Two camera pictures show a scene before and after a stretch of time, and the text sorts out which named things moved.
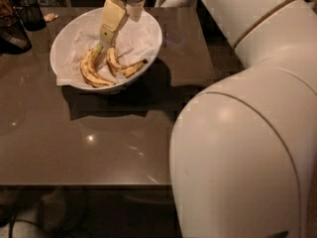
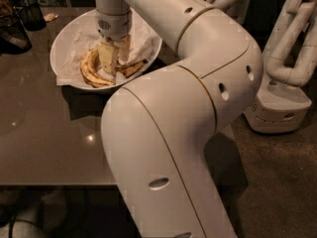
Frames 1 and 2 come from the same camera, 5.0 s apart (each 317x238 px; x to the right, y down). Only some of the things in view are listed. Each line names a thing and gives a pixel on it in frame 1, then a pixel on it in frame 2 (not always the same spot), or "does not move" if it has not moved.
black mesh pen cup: (31, 14) does not move
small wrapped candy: (50, 17) does not move
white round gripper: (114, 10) -> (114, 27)
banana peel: (125, 69) does not move
